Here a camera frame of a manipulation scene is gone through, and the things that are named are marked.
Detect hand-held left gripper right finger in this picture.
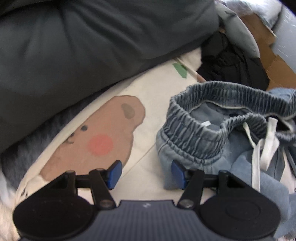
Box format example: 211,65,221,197
171,160,245,208

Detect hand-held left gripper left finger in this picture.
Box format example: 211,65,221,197
50,160,123,209

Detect blue denim pants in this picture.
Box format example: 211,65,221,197
156,81,296,241

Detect black clothes pile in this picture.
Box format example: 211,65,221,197
198,31,271,91

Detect cream bear print blanket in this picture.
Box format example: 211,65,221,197
15,46,208,205

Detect white spotted plush cloth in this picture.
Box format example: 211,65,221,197
0,171,26,241

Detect dark grey duvet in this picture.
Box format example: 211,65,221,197
0,0,220,153

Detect low brown cardboard sheet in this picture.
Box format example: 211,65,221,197
240,11,296,91

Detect grey neck pillow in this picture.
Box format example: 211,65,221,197
217,0,260,61

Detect grey plastic-wrapped panel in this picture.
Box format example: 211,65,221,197
270,5,296,62

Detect clear plastic bag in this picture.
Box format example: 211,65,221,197
220,0,282,26

